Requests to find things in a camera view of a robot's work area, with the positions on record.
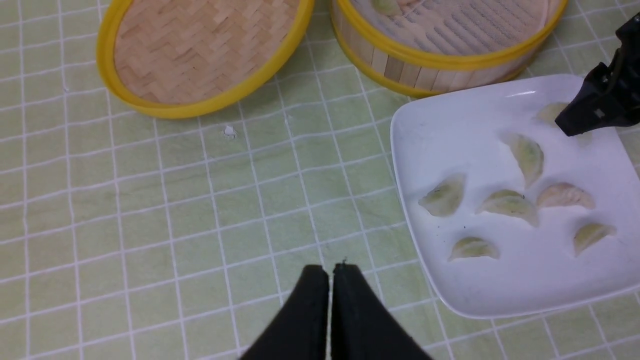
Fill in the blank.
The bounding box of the yellow rimmed bamboo steamer basket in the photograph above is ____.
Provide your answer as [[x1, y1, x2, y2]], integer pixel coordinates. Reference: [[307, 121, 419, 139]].
[[329, 0, 568, 98]]

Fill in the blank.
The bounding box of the green dumpling on plate left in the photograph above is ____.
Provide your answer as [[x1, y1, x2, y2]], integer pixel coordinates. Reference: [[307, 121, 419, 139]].
[[417, 173, 467, 218]]

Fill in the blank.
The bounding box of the green dumpling at plate edge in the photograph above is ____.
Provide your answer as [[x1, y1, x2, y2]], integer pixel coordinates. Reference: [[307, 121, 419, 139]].
[[573, 222, 617, 257]]

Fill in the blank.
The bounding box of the white square plate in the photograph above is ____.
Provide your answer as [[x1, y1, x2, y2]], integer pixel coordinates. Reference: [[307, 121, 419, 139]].
[[390, 74, 640, 319]]

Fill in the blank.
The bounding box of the large green dumpling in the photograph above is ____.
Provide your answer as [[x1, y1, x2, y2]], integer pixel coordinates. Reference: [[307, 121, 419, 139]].
[[535, 102, 593, 147]]

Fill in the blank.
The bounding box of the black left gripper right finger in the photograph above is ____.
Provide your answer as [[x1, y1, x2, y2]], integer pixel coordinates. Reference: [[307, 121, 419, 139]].
[[330, 263, 431, 360]]

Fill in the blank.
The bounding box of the green dumpling on plate centre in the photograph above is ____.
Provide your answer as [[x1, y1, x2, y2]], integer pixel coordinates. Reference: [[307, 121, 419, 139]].
[[475, 189, 540, 228]]

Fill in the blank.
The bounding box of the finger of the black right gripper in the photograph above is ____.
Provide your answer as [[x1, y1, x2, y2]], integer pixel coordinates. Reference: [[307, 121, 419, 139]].
[[554, 14, 640, 137]]

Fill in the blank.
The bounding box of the green dumpling plate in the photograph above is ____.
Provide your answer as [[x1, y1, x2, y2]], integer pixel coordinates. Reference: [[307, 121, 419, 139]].
[[447, 236, 501, 262]]

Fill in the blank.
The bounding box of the small white crumb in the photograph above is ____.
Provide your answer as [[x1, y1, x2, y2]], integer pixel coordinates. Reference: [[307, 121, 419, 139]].
[[222, 125, 238, 140]]

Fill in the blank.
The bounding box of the upright green dumpling on plate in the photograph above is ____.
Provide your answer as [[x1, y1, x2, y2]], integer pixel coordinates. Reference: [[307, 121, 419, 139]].
[[500, 132, 545, 189]]

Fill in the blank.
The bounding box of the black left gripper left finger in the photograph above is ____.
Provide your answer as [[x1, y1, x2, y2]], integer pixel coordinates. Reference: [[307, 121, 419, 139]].
[[240, 265, 330, 360]]

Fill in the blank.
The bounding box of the yellow rimmed bamboo steamer lid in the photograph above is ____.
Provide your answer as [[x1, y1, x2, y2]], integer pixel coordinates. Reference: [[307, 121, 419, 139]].
[[96, 0, 314, 119]]

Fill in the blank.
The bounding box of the green checked tablecloth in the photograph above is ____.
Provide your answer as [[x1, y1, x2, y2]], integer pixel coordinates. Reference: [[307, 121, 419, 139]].
[[0, 0, 640, 360]]

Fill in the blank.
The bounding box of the pale dumpling on plate right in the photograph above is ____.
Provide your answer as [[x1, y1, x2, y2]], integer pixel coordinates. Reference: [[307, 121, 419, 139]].
[[535, 182, 596, 210]]

